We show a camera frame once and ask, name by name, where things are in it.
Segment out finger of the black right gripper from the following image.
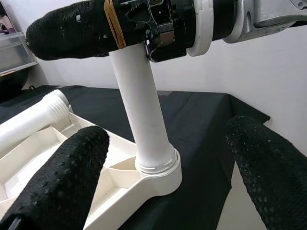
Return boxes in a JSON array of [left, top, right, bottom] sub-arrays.
[[25, 0, 127, 61]]

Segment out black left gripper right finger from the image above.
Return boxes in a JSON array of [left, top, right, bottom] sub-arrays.
[[224, 115, 307, 230]]

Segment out white plastic table top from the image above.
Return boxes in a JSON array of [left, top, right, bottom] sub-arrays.
[[0, 110, 183, 230]]

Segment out clear plastic storage box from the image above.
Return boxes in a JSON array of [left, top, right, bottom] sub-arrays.
[[0, 32, 39, 75]]

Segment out white plastic table leg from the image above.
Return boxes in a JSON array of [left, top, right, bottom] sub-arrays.
[[107, 44, 179, 175], [0, 89, 72, 157]]

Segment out large black round bowl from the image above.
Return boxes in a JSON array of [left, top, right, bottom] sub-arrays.
[[0, 69, 31, 97]]

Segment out black tablecloth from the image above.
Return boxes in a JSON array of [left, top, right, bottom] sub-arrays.
[[0, 85, 271, 230]]

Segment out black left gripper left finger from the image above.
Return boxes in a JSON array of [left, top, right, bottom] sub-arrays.
[[0, 126, 111, 230]]

